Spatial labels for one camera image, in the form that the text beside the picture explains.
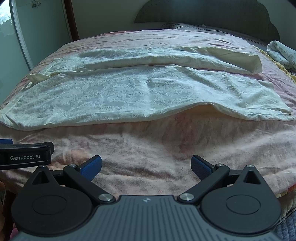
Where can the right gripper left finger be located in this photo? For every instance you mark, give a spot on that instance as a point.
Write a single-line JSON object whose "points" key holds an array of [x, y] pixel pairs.
{"points": [[80, 178]]}

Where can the white lace pants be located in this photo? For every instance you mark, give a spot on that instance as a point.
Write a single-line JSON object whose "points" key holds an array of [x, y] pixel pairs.
{"points": [[143, 84]]}

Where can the light blue folded blanket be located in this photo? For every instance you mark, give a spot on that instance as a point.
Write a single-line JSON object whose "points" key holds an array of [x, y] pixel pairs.
{"points": [[282, 54]]}

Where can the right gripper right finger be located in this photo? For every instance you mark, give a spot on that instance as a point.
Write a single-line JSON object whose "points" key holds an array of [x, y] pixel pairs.
{"points": [[212, 177]]}

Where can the dark upholstered headboard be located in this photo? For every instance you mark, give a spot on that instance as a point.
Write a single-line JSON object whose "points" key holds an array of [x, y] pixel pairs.
{"points": [[246, 17]]}

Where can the glass wardrobe door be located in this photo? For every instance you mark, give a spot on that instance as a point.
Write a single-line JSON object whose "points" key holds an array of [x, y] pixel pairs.
{"points": [[30, 31]]}

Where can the patterned pillow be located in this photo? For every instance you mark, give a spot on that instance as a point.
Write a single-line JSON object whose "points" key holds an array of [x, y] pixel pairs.
{"points": [[183, 26]]}

